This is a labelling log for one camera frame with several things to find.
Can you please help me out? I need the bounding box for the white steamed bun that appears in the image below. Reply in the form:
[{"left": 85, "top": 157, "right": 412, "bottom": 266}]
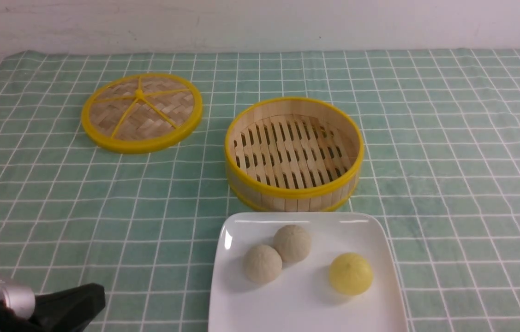
[
  {"left": 243, "top": 244, "right": 283, "bottom": 285},
  {"left": 273, "top": 225, "right": 312, "bottom": 263}
]

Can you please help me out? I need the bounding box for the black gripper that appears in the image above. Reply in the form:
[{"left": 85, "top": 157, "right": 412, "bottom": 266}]
[{"left": 0, "top": 283, "right": 106, "bottom": 332}]

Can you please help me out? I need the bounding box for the yellow bamboo steamer basket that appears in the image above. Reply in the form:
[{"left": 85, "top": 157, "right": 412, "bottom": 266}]
[{"left": 224, "top": 96, "right": 365, "bottom": 212}]

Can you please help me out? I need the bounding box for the white square plate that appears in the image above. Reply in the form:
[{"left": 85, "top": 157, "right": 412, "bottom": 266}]
[{"left": 208, "top": 212, "right": 409, "bottom": 332}]

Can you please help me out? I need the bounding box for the yellow bamboo steamer lid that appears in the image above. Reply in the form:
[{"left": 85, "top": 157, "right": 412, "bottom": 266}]
[{"left": 80, "top": 73, "right": 203, "bottom": 154}]

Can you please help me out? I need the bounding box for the green checkered tablecloth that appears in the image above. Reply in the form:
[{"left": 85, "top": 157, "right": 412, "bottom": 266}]
[{"left": 0, "top": 49, "right": 520, "bottom": 332}]

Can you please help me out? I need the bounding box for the white steamed bun front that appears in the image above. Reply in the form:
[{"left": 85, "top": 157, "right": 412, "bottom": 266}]
[{"left": 273, "top": 225, "right": 312, "bottom": 263}]

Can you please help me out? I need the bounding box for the yellow steamed bun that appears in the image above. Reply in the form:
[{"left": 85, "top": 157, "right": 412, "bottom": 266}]
[{"left": 328, "top": 252, "right": 374, "bottom": 296}]

